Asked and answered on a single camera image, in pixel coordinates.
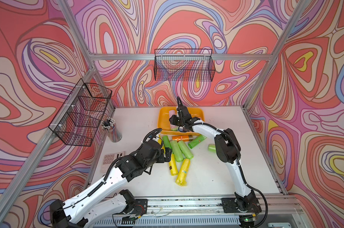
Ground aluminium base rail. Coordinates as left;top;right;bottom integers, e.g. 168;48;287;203
66;194;298;220

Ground green roll with label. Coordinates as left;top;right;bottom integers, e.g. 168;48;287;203
188;135;207;149

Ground pink calculator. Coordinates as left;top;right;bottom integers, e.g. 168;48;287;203
100;151;125;174

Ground orange plastic storage box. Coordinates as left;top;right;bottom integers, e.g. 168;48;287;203
157;106;205;136

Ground green yellow trash bag roll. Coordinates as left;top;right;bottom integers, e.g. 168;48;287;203
162;135;178;176

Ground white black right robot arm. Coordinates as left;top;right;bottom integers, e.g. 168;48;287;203
169;104;268;214

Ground light green roll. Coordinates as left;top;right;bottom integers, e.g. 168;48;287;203
208;144;216;153
170;140;183;162
178;141;193;159

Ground black wire basket wall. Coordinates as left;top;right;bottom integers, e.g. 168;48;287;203
48;79;112;147
154;47;216;82

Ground black wire basket back wall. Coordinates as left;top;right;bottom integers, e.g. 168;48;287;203
154;47;216;82

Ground cup of pens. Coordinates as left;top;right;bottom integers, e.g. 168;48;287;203
101;117;122;143

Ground black wire basket left wall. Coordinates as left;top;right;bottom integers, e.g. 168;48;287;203
48;79;112;147

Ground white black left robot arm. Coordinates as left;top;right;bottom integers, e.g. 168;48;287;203
50;140;172;228

